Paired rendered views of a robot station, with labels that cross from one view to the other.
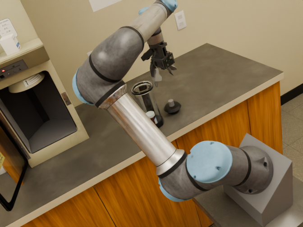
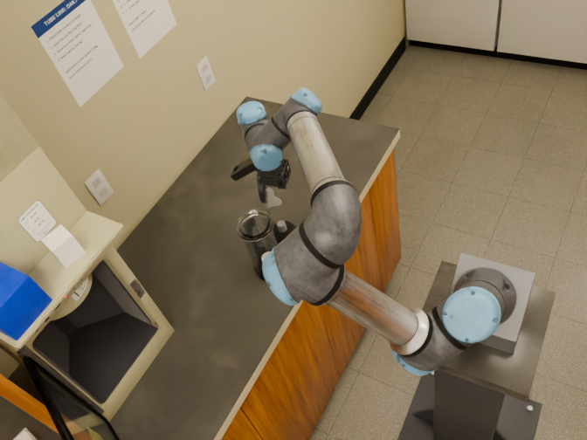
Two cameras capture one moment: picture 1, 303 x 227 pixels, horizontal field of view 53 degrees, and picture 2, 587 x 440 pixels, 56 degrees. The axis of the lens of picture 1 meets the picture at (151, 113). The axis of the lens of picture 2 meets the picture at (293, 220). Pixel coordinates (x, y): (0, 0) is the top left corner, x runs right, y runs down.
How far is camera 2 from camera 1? 0.76 m
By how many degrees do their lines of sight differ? 28
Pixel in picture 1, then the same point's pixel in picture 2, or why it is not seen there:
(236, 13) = (271, 36)
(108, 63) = (347, 247)
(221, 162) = (495, 312)
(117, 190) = (261, 388)
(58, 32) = not seen: hidden behind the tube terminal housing
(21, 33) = (61, 215)
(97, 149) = (207, 344)
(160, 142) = (403, 313)
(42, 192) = not seen: outside the picture
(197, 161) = (462, 320)
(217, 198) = not seen: hidden behind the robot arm
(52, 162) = (141, 399)
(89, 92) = (309, 291)
